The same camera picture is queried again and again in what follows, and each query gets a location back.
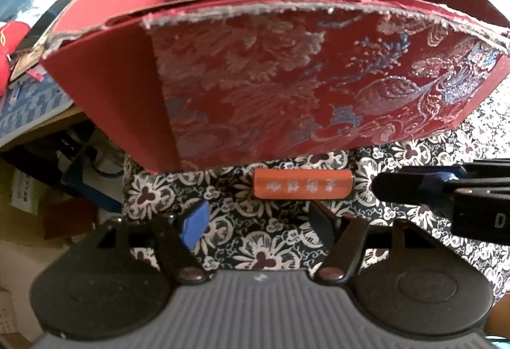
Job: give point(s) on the red brocade box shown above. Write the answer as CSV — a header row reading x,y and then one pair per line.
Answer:
x,y
279,74

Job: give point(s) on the floral patterned bed sheet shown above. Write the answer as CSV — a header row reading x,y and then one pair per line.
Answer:
x,y
257,215

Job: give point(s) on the printed cardboard carton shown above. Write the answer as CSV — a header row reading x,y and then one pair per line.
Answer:
x,y
24,193

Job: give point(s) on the small red rectangular box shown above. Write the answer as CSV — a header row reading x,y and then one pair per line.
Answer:
x,y
303,183

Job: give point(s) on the red heart pillow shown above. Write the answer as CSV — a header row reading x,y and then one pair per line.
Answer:
x,y
8,50

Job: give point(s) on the black phone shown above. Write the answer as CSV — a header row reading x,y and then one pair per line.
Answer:
x,y
44,26

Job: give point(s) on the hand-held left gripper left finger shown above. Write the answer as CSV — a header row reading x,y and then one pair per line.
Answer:
x,y
195,221

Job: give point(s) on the blue bag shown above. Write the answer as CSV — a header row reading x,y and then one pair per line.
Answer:
x,y
85,181

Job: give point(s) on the blue patterned book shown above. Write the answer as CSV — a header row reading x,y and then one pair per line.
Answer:
x,y
32,106

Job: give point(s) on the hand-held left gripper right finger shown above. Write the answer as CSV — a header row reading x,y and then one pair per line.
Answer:
x,y
323,221

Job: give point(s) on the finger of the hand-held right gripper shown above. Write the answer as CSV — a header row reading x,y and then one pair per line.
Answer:
x,y
482,173
398,189

